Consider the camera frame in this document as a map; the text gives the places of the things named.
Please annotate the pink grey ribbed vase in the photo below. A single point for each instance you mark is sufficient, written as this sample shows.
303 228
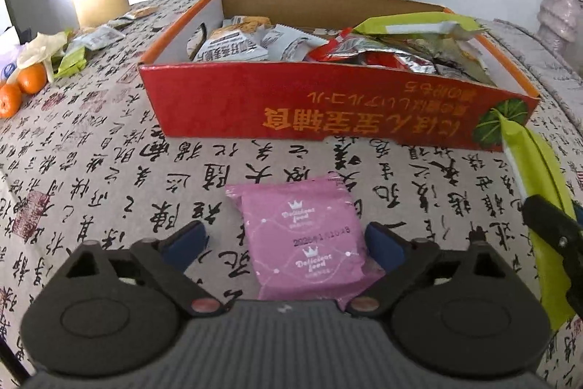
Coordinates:
560 15

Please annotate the pale yellow rubber glove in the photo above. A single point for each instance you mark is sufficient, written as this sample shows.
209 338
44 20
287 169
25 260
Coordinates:
41 47

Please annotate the small cracker snack packet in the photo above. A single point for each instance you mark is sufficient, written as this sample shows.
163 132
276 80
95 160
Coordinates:
141 12

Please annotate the grey patterned cloth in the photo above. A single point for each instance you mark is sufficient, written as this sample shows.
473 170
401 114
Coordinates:
546 65

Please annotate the white cracker snack packet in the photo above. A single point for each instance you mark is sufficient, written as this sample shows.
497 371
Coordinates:
284 42

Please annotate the pink snack packet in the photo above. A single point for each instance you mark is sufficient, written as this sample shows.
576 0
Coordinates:
305 243

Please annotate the silver red snack packet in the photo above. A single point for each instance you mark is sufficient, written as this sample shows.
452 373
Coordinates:
373 51

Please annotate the yellow-green snack packet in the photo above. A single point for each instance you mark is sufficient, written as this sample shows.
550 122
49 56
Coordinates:
414 24
533 170

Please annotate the white black print snack packet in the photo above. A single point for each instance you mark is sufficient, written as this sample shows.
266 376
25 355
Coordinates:
98 37

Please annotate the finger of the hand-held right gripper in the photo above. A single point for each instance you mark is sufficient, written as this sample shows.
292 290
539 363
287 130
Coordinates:
551 229

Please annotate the white grey snack packet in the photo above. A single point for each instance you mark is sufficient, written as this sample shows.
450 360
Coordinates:
230 48

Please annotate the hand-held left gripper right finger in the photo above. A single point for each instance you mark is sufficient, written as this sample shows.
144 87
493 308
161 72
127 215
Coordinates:
382 244

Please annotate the orange fruit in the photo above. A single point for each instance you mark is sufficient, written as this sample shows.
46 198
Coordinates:
32 78
9 99

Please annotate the orange white cracker packet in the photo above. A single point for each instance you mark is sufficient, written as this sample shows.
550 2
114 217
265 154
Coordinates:
248 23

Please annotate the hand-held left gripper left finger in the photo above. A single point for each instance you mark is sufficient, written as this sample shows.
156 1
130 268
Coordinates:
186 241

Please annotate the small green snack packet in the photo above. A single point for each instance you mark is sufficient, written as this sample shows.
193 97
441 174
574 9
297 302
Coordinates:
70 62

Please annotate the red cardboard box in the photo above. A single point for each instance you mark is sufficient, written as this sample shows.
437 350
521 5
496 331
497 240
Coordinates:
273 111

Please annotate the white plastic bag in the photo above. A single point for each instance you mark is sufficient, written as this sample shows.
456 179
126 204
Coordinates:
7 61

